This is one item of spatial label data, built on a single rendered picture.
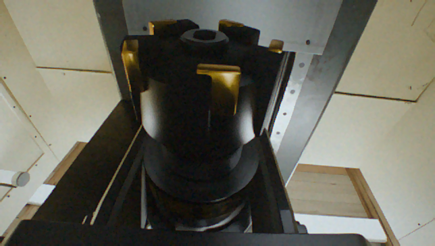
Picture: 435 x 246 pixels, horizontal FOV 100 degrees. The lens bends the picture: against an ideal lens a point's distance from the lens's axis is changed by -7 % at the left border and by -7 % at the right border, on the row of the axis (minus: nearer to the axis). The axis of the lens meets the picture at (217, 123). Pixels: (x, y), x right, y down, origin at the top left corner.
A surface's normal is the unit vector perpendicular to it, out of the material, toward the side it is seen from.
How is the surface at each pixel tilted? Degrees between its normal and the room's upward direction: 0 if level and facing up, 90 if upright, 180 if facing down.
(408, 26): 90
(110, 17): 90
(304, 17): 90
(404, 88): 90
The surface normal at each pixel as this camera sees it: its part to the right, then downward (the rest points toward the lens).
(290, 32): -0.08, 0.64
